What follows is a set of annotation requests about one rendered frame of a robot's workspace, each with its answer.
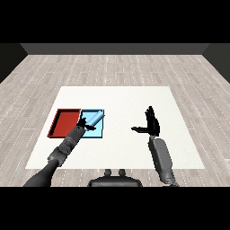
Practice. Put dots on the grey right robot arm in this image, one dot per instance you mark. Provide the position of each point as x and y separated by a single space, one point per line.
161 158

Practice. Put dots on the red shallow open box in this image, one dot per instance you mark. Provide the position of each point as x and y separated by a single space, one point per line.
63 123

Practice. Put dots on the light blue shallow open box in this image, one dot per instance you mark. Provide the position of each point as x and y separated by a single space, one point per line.
95 128

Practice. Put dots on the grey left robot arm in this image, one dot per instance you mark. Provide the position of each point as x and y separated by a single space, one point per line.
64 147

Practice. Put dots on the light blue can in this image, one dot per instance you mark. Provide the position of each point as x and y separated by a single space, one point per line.
95 119

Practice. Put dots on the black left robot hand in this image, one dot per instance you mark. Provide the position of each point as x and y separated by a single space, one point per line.
82 122

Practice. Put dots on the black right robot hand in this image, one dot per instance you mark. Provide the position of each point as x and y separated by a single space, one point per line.
152 124

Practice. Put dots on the dark grey robot body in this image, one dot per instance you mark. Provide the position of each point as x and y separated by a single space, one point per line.
115 180

